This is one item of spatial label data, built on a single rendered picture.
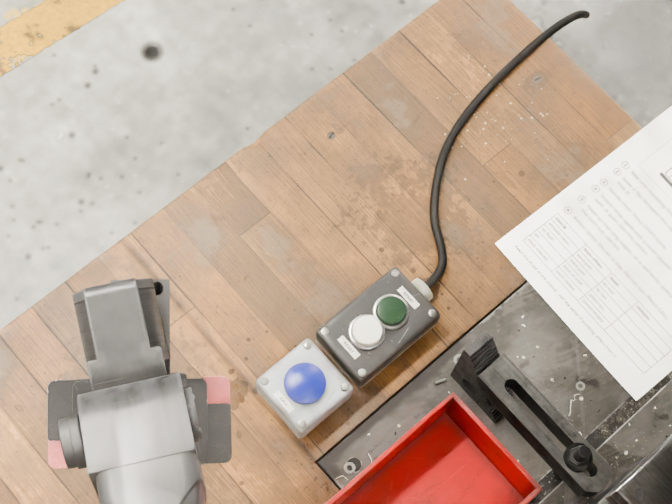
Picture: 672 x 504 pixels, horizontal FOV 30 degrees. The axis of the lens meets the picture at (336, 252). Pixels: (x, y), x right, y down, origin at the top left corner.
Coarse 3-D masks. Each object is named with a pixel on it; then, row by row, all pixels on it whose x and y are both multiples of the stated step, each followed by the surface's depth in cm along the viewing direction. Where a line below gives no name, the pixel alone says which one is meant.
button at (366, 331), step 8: (360, 320) 121; (368, 320) 121; (376, 320) 121; (352, 328) 120; (360, 328) 120; (368, 328) 120; (376, 328) 120; (352, 336) 121; (360, 336) 120; (368, 336) 120; (376, 336) 120; (360, 344) 120; (368, 344) 120
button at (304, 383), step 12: (288, 372) 119; (300, 372) 119; (312, 372) 119; (288, 384) 118; (300, 384) 118; (312, 384) 118; (324, 384) 118; (288, 396) 118; (300, 396) 118; (312, 396) 118
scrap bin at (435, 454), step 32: (448, 416) 121; (416, 448) 120; (448, 448) 120; (480, 448) 120; (352, 480) 113; (384, 480) 119; (416, 480) 119; (448, 480) 119; (480, 480) 119; (512, 480) 118
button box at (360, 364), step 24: (528, 48) 136; (504, 72) 134; (480, 96) 133; (432, 192) 129; (432, 216) 128; (384, 288) 123; (408, 288) 123; (360, 312) 122; (408, 312) 122; (432, 312) 122; (336, 336) 121; (384, 336) 121; (408, 336) 121; (336, 360) 122; (360, 360) 120; (384, 360) 120; (360, 384) 121
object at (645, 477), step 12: (648, 456) 100; (660, 456) 97; (636, 468) 99; (648, 468) 96; (660, 468) 96; (624, 480) 98; (636, 480) 96; (648, 480) 96; (660, 480) 96; (612, 492) 97; (624, 492) 96; (636, 492) 96; (648, 492) 96; (660, 492) 96
